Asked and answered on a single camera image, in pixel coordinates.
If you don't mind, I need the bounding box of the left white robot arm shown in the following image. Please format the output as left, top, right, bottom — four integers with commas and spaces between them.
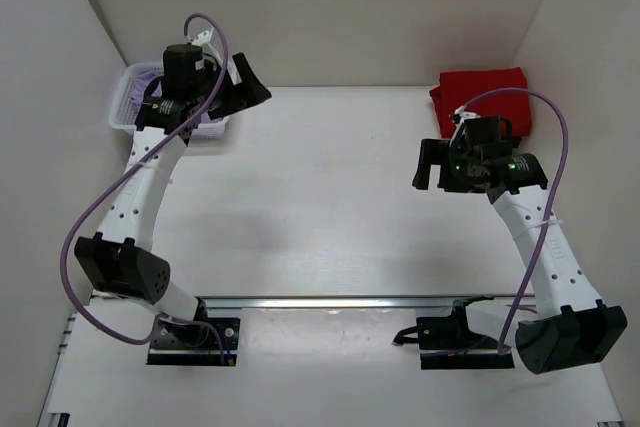
74, 44, 271, 345

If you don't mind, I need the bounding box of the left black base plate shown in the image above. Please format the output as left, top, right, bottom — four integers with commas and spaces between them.
146, 317, 241, 367

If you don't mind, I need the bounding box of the folded red t shirt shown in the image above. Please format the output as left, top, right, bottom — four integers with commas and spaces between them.
429, 67, 533, 139

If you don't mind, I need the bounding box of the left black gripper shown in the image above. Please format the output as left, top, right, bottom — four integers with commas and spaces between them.
199, 47, 274, 115

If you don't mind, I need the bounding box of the white plastic basket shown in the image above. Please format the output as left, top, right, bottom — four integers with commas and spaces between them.
108, 62, 228, 142

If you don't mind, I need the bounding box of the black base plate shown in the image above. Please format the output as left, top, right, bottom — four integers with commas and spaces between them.
146, 317, 241, 367
392, 296, 515, 371

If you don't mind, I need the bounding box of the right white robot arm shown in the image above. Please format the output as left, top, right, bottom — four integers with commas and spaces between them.
412, 116, 628, 374

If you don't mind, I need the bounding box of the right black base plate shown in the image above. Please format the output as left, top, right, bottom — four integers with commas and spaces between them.
392, 296, 515, 371

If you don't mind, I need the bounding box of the purple t shirt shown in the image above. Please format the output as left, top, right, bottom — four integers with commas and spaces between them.
130, 66, 229, 124

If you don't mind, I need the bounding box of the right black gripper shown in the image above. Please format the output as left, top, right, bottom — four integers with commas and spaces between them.
413, 140, 484, 195

